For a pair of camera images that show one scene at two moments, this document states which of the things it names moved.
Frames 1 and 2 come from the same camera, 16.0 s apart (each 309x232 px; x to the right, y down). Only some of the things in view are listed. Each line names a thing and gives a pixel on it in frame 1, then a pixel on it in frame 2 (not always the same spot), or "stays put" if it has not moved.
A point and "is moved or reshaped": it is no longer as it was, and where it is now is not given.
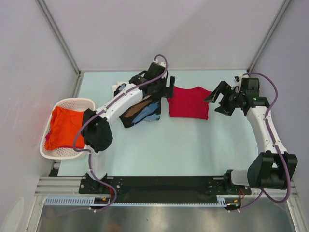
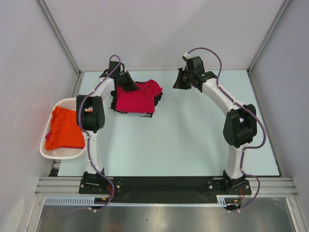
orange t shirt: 63,126 stays put
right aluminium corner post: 284,7 stays put
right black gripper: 223,87 to 179,83
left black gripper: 166,92 to 131,86
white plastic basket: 61,152 stays put
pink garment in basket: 48,136 stays put
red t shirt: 189,103 is moved or reshaped
